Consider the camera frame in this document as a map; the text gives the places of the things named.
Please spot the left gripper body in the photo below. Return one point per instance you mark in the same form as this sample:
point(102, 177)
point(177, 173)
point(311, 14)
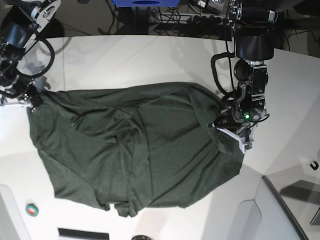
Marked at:
point(239, 125)

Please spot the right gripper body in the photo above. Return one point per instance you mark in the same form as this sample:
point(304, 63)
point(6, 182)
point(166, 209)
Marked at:
point(22, 94)

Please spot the dark green t-shirt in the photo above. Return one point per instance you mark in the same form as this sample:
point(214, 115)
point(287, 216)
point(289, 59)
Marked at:
point(145, 146)

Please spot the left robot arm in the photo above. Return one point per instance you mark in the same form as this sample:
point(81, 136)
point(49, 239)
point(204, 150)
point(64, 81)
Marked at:
point(252, 26)

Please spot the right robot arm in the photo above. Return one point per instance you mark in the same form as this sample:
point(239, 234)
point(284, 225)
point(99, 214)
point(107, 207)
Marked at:
point(26, 19)

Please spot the black U-shaped hook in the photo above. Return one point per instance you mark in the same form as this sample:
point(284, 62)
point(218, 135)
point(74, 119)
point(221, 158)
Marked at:
point(314, 165)

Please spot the grey power strip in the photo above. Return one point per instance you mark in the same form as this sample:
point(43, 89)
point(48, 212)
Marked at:
point(175, 18)

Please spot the green red tape roll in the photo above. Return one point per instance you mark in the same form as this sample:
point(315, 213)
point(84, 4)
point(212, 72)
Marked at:
point(32, 210)

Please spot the blue plastic bin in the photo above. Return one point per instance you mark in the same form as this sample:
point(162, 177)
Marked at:
point(145, 3)

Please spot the small black round object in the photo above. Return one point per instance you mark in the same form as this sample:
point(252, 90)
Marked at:
point(141, 237)

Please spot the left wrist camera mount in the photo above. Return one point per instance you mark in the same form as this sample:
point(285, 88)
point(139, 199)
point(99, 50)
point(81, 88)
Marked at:
point(245, 145)

